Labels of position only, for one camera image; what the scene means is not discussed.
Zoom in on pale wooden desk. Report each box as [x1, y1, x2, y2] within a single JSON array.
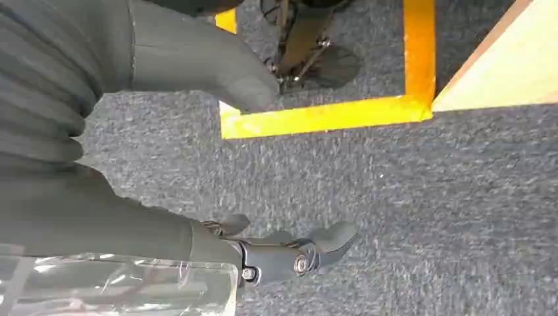
[[431, 0, 558, 113]]

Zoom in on black robot leg and foot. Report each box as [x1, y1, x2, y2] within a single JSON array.
[[259, 0, 363, 95]]

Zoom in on yellow floor tape strip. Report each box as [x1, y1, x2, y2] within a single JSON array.
[[220, 95, 434, 140], [403, 0, 437, 105]]

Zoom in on ribbed grey right arm sleeve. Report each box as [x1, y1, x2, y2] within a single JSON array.
[[0, 0, 134, 176]]

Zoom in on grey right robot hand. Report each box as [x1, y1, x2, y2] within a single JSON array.
[[0, 0, 359, 289]]

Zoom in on clear plastic cover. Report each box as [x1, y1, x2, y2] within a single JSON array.
[[0, 254, 241, 316]]

